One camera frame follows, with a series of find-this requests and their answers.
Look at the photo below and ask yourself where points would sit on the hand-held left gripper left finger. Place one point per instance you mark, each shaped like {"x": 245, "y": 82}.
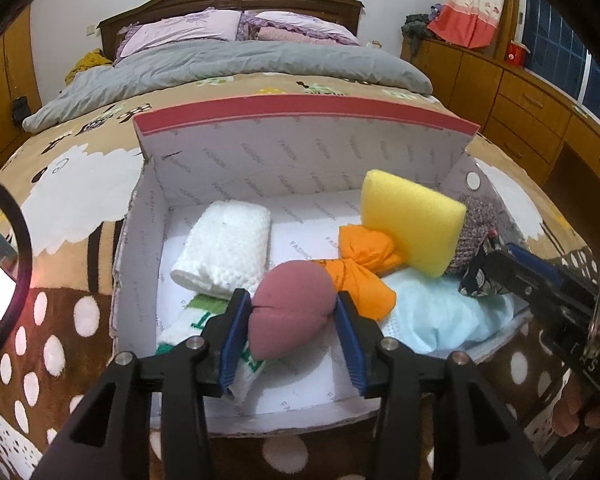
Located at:
{"x": 232, "y": 340}

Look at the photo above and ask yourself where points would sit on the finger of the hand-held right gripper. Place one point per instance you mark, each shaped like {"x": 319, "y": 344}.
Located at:
{"x": 510, "y": 280}
{"x": 530, "y": 260}

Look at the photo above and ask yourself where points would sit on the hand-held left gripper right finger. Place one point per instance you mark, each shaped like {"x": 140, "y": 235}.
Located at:
{"x": 352, "y": 345}

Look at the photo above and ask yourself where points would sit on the dark wave patterned sock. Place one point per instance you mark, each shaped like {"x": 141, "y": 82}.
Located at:
{"x": 480, "y": 282}

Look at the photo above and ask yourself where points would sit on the white and green sock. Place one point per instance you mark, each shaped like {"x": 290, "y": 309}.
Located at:
{"x": 180, "y": 327}

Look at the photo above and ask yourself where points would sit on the purple grey knitted sock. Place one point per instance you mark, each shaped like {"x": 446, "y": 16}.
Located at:
{"x": 480, "y": 225}

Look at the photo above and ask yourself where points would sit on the blue face mask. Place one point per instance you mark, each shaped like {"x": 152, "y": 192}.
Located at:
{"x": 430, "y": 310}

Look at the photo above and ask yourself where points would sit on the orange cloth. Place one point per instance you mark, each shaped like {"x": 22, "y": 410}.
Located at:
{"x": 365, "y": 255}

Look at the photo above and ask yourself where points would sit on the white towel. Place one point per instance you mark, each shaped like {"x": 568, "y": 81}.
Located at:
{"x": 220, "y": 245}

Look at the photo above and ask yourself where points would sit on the yellow sponge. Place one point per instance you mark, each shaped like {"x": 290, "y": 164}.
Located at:
{"x": 410, "y": 220}

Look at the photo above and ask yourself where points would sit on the cardboard shoe box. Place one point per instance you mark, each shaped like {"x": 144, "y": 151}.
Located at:
{"x": 305, "y": 160}

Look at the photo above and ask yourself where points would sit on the person's right hand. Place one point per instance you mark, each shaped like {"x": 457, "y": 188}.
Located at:
{"x": 567, "y": 410}

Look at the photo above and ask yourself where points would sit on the wooden dresser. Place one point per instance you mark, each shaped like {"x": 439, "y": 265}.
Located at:
{"x": 530, "y": 105}

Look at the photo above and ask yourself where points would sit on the red container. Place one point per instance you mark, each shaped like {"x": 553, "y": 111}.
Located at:
{"x": 517, "y": 54}

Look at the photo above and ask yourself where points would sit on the blue window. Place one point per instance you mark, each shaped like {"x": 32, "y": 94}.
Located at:
{"x": 560, "y": 45}

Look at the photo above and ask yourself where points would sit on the brown printed blanket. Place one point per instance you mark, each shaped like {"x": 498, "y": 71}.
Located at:
{"x": 55, "y": 185}

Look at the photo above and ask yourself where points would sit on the dark clothes pile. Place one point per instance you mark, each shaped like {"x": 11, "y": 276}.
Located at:
{"x": 420, "y": 24}

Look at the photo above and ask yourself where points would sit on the cream and coral curtain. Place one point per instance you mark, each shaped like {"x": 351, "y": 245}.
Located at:
{"x": 470, "y": 5}

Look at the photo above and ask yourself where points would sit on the grey duvet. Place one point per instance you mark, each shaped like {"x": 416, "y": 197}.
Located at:
{"x": 230, "y": 65}

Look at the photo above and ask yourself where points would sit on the pink striped pillow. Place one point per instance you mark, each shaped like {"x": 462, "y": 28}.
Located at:
{"x": 290, "y": 35}

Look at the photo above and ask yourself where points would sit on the yellow knitted cloth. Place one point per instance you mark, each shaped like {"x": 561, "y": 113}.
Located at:
{"x": 87, "y": 65}

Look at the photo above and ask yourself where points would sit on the small dark bag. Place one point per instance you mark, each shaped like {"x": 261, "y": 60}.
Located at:
{"x": 21, "y": 110}

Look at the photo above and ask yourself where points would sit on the lilac pillow with purple trim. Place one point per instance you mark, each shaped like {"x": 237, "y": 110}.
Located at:
{"x": 300, "y": 19}

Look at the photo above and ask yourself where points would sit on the wooden wardrobe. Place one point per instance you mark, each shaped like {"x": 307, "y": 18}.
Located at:
{"x": 10, "y": 75}

